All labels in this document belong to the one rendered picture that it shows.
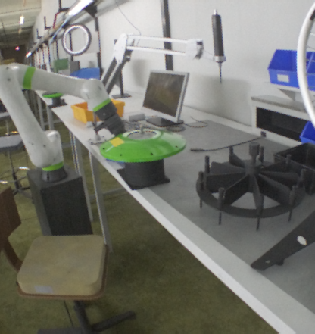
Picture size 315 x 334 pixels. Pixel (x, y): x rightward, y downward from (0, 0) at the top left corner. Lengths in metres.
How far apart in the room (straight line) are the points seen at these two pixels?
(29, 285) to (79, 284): 0.21
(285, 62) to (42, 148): 1.24
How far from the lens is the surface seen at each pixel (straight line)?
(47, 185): 1.56
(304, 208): 1.00
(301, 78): 0.90
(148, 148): 1.01
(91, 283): 1.16
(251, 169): 0.92
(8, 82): 1.36
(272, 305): 0.66
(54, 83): 1.48
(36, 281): 1.23
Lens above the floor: 1.40
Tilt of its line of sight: 20 degrees down
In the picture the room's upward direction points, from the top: 5 degrees counter-clockwise
